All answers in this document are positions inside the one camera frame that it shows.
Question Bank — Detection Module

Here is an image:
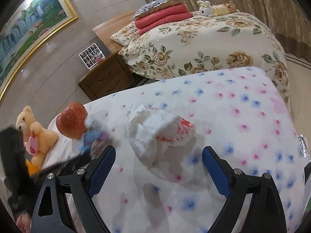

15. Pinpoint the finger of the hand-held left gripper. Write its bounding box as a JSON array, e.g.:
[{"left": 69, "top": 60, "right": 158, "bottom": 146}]
[{"left": 38, "top": 153, "right": 92, "bottom": 178}]

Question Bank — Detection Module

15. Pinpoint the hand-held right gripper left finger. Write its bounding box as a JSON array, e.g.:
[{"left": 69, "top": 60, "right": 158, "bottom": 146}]
[{"left": 29, "top": 145, "right": 116, "bottom": 233}]

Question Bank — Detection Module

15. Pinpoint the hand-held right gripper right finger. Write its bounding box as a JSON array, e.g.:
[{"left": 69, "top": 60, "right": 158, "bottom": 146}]
[{"left": 202, "top": 146, "right": 291, "bottom": 233}]

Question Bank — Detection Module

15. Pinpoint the blue snack packet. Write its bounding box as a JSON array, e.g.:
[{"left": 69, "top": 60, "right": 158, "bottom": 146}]
[{"left": 78, "top": 116, "right": 111, "bottom": 161}]

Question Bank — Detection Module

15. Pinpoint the red and white snack packet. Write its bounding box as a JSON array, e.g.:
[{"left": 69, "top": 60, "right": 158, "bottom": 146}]
[{"left": 154, "top": 117, "right": 196, "bottom": 147}]

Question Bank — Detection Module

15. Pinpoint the white plastic bag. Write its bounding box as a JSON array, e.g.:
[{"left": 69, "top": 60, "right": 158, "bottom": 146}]
[{"left": 128, "top": 103, "right": 181, "bottom": 168}]

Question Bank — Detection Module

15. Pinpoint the person's left hand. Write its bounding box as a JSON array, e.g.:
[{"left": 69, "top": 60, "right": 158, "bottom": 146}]
[{"left": 17, "top": 213, "right": 31, "bottom": 233}]

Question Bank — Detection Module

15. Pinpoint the orange object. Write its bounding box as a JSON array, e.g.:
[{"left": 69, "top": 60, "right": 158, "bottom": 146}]
[{"left": 25, "top": 160, "right": 40, "bottom": 175}]

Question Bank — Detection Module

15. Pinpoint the red apple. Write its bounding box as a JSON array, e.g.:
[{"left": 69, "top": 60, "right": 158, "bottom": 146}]
[{"left": 55, "top": 102, "right": 88, "bottom": 140}]

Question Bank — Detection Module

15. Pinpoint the tan teddy bear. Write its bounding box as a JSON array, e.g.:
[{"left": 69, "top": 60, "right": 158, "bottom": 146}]
[{"left": 16, "top": 105, "right": 59, "bottom": 168}]

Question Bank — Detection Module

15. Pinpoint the white flower print blanket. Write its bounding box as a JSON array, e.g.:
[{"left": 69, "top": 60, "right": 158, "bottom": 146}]
[{"left": 46, "top": 65, "right": 307, "bottom": 233}]

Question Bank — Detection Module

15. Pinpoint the silver foil mat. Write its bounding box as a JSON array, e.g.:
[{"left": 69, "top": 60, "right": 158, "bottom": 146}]
[{"left": 298, "top": 135, "right": 310, "bottom": 158}]

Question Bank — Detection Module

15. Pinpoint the dark wooden nightstand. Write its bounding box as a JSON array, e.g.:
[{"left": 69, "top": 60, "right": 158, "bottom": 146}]
[{"left": 78, "top": 51, "right": 136, "bottom": 101}]

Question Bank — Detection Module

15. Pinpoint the rose print quilt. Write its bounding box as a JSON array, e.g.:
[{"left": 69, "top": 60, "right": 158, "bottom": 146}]
[{"left": 119, "top": 12, "right": 291, "bottom": 107}]

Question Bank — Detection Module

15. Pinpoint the floral print pillow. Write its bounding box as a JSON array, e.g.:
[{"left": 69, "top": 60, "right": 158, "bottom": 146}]
[{"left": 111, "top": 22, "right": 142, "bottom": 46}]

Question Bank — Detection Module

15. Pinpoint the wooden headboard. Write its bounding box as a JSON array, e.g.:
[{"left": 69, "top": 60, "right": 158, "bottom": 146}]
[{"left": 92, "top": 11, "right": 136, "bottom": 54}]

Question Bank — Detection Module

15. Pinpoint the gold framed landscape painting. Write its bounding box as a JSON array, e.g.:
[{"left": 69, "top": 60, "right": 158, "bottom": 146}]
[{"left": 0, "top": 0, "right": 79, "bottom": 102}]

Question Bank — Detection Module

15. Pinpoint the white rabbit plush toy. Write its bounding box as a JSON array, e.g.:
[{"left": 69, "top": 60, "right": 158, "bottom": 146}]
[{"left": 197, "top": 0, "right": 220, "bottom": 17}]

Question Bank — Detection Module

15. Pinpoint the folded pink blanket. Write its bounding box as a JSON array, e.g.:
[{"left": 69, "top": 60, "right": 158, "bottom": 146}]
[{"left": 134, "top": 4, "right": 193, "bottom": 35}]

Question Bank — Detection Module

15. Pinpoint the tan spotted plush toy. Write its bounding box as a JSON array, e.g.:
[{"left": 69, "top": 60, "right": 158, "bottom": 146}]
[{"left": 214, "top": 1, "right": 240, "bottom": 15}]

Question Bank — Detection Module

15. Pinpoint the blue dotted ruffled pillow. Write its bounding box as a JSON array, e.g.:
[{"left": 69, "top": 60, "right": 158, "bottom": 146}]
[{"left": 133, "top": 0, "right": 187, "bottom": 18}]

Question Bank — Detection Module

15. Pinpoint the photo collage frame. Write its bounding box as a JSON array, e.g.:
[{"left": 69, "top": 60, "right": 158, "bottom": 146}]
[{"left": 79, "top": 43, "right": 105, "bottom": 70}]

